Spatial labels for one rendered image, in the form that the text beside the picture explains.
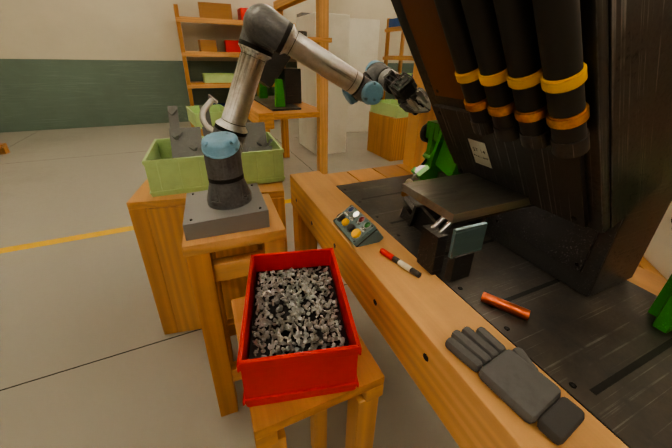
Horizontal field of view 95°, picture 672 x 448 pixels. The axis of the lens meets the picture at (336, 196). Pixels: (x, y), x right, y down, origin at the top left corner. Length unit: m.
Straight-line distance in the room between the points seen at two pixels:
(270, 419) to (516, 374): 0.42
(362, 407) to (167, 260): 1.22
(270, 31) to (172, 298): 1.38
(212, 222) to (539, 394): 0.89
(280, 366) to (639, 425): 0.55
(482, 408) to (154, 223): 1.41
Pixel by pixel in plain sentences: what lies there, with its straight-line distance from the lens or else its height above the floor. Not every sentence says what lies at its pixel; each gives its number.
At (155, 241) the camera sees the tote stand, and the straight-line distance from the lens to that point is 1.68.
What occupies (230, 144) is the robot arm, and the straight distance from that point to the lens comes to 1.04.
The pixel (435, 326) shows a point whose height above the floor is 0.90.
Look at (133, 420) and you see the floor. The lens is 1.78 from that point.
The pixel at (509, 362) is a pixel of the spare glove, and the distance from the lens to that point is 0.65.
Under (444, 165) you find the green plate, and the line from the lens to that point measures 0.87.
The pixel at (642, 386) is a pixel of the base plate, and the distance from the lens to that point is 0.78.
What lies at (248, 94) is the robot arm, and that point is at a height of 1.26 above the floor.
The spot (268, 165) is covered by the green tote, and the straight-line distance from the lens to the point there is 1.58.
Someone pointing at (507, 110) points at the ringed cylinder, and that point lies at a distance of 0.54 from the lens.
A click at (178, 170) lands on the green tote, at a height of 0.90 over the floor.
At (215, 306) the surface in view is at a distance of 1.20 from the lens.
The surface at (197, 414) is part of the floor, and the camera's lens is 1.69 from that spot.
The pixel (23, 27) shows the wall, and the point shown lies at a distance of 8.08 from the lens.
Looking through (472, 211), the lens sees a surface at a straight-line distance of 0.62.
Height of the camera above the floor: 1.38
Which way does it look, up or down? 24 degrees down
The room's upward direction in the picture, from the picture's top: 1 degrees clockwise
